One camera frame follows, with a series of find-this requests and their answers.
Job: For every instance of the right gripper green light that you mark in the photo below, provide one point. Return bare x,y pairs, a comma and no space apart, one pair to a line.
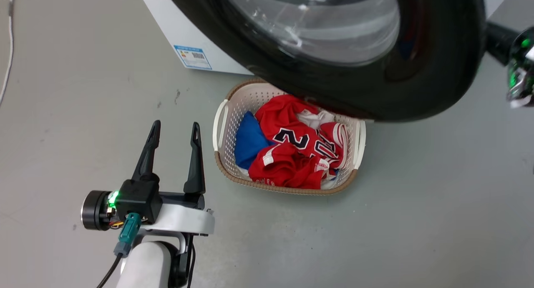
519,66

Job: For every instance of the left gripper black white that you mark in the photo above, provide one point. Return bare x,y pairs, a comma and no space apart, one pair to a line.
183,221

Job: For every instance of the black round washing machine door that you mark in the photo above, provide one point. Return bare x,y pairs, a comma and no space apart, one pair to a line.
438,83

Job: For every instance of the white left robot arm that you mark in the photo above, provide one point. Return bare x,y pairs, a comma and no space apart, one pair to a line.
146,265

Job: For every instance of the white washing machine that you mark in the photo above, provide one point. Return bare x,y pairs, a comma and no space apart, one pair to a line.
175,25

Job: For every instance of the blue cloth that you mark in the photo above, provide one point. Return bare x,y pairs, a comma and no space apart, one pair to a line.
249,142

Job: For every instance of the beige plastic laundry basket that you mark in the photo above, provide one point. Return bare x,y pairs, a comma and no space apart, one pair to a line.
233,108

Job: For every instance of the blue white energy label sticker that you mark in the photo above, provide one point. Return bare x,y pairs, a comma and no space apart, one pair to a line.
192,57

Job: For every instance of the red basketball jersey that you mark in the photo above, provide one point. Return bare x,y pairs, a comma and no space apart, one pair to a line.
292,158

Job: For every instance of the white garment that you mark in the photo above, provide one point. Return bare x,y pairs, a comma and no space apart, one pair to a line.
315,119

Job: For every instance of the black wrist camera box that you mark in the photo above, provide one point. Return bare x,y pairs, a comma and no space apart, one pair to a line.
139,200

